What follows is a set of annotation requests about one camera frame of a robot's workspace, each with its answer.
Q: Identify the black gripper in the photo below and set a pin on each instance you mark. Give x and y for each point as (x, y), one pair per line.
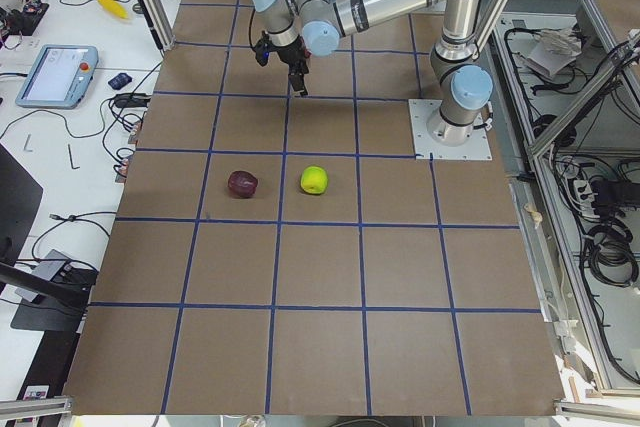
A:
(291, 54)

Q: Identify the green apple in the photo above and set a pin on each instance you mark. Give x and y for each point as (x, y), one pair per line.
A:
(314, 180)

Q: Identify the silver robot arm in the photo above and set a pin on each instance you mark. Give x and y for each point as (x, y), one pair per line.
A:
(295, 29)

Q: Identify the dark red apple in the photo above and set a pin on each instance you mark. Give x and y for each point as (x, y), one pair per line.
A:
(242, 184)

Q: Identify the dark blue small pouch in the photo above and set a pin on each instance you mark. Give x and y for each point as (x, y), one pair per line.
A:
(119, 81)

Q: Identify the yellow toy corn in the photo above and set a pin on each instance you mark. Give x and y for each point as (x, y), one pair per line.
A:
(115, 9)

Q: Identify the near teach pendant tablet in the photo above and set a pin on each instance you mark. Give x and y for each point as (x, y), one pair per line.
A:
(59, 77)

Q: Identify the allen key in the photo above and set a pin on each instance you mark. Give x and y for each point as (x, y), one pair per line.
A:
(73, 165)
(27, 145)

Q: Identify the grey usb hub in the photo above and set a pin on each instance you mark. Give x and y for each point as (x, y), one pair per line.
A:
(49, 266)

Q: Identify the black monitor stand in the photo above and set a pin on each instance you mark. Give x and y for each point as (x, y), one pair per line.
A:
(43, 305)

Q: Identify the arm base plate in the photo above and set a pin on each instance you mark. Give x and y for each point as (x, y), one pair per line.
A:
(434, 139)

